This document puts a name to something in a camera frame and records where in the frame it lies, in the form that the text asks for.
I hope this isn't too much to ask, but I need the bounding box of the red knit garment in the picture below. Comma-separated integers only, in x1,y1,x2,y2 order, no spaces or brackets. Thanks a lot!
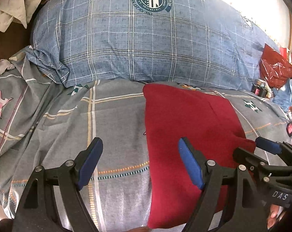
143,84,256,229

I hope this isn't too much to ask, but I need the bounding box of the person's right hand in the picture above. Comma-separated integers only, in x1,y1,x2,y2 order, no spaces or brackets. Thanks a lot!
267,204,286,229

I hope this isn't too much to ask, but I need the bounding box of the small red tag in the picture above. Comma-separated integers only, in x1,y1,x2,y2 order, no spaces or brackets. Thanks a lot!
286,122,292,137

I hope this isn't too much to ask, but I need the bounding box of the blue fabric pile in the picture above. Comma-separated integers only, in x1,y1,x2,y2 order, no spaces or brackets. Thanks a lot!
271,78,292,113

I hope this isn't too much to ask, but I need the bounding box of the dark jar on nightstand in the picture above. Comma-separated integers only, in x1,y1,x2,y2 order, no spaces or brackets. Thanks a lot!
251,79,268,98

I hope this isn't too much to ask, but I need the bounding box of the grey plaid bed sheet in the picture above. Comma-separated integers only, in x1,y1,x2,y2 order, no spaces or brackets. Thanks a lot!
0,47,292,232

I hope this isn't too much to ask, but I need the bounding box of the red plastic bag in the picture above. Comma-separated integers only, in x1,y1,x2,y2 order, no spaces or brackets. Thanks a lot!
259,44,292,89

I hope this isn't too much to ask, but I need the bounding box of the blue plaid pillow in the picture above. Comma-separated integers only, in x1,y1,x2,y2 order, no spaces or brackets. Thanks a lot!
25,0,278,90

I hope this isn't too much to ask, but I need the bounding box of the cream crumpled cloth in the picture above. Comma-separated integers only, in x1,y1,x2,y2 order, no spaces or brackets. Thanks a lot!
0,0,42,32

